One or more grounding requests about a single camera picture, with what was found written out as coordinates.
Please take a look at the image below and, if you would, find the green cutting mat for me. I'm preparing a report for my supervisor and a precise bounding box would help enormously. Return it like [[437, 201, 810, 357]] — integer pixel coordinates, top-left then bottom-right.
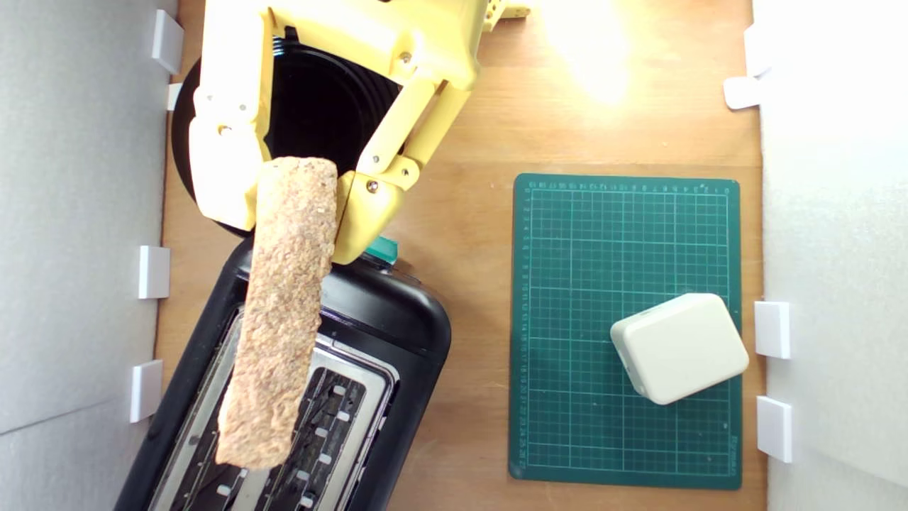
[[509, 173, 743, 490]]

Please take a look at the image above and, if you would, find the black two-slot toaster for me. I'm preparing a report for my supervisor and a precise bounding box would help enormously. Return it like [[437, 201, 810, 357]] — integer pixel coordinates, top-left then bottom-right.
[[113, 238, 453, 511]]

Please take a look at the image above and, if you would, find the white rounded block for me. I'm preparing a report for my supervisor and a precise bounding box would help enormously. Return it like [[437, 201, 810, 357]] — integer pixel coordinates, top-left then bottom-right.
[[610, 292, 751, 406]]

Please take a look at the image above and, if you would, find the brown bread slice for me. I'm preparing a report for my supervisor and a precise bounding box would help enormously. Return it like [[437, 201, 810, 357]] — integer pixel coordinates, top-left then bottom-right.
[[215, 156, 339, 471]]

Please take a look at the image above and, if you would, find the black round plate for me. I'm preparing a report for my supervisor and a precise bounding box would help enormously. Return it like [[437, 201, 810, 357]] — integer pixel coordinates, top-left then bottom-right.
[[172, 27, 406, 238]]

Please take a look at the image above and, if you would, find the green toaster lever knob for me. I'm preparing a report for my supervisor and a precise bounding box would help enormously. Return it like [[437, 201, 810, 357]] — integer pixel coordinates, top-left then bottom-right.
[[365, 236, 399, 267]]

